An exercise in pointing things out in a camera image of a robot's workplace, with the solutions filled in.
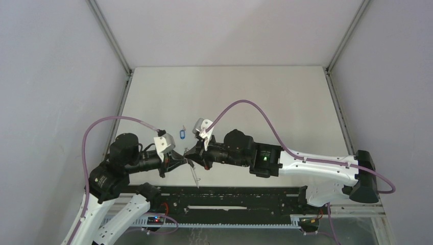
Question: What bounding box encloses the aluminium frame post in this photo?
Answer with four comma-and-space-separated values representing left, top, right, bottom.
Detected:
86, 0, 133, 76
325, 0, 372, 73

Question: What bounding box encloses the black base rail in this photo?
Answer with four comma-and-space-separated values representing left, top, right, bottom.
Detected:
150, 186, 327, 224

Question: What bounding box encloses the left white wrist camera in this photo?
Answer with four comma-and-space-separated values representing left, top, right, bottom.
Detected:
154, 130, 176, 162

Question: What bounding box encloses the right aluminium frame post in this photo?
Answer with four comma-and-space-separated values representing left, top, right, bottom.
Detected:
325, 0, 372, 73

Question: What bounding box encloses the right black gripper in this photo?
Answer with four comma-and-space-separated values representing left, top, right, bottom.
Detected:
185, 132, 249, 170

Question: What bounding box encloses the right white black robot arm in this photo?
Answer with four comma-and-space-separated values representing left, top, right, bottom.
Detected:
184, 129, 379, 213

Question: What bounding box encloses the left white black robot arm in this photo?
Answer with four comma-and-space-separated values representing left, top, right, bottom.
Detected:
63, 133, 187, 244

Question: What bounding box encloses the grey cable duct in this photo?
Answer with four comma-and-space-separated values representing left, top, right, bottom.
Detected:
130, 215, 300, 229

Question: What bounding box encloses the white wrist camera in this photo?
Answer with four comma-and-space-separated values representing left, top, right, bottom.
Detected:
193, 118, 213, 151
154, 130, 176, 162

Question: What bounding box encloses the left aluminium frame post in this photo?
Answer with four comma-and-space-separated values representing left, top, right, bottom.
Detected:
86, 0, 133, 76

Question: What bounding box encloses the key with blue tag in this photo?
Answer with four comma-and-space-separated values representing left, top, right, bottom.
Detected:
179, 126, 186, 140

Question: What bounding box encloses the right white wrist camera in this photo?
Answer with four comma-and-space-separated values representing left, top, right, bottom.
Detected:
193, 118, 213, 151

